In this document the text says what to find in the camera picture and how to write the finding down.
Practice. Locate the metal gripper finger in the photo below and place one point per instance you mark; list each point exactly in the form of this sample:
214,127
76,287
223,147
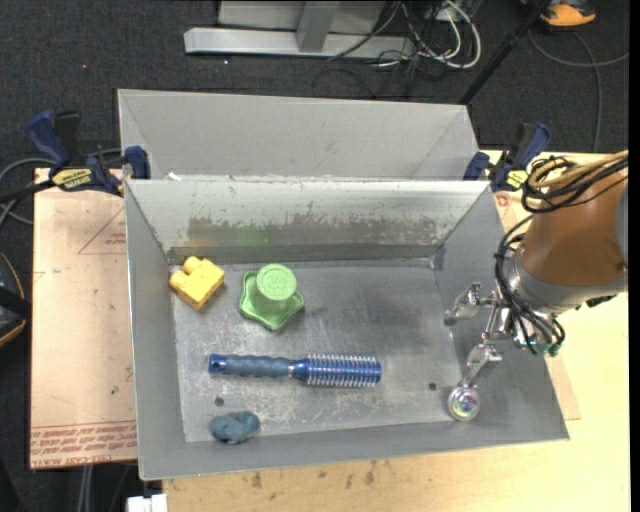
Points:
481,357
465,302

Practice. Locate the shiny iridescent ball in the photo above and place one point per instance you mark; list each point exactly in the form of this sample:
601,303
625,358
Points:
464,404

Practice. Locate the grey metal bin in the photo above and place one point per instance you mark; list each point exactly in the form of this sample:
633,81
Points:
330,320

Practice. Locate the blue hairbrush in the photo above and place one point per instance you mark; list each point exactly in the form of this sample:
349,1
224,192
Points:
300,369

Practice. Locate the green star-base cup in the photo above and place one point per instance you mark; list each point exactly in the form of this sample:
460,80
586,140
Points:
272,297

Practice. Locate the blue-grey lumpy toy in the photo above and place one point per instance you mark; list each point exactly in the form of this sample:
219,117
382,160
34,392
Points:
235,426

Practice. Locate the yellow toy block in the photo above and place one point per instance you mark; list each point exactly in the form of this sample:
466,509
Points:
197,282

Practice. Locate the brown cardboard board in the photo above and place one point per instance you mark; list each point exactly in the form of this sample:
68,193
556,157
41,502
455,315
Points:
80,325

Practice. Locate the black cylinder on white bracket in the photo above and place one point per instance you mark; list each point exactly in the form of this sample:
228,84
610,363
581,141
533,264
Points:
602,301

